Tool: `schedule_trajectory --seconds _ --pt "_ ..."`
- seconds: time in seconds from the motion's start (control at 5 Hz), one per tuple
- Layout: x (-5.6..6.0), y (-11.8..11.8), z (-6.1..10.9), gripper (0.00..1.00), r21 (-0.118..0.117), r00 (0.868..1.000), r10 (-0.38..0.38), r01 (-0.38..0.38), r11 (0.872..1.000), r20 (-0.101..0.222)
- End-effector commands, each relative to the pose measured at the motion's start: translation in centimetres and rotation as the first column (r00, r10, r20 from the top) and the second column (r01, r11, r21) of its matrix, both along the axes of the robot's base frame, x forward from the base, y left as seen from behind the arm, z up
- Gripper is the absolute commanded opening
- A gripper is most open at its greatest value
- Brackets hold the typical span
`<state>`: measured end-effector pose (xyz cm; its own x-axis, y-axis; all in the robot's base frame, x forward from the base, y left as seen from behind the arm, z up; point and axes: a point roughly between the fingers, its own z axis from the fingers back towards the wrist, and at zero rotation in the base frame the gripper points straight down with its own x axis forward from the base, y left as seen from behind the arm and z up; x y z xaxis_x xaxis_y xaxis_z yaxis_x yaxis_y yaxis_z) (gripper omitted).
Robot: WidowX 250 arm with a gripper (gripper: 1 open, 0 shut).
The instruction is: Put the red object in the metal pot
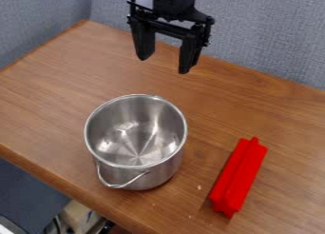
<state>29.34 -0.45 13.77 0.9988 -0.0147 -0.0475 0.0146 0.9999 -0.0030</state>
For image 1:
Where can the beige box under table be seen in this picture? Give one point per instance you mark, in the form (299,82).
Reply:
(76,220)

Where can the metal pot with handle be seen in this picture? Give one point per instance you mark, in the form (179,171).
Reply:
(135,135)

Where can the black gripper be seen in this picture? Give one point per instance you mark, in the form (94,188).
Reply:
(172,10)

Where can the red plastic block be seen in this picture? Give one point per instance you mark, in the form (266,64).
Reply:
(230,192)

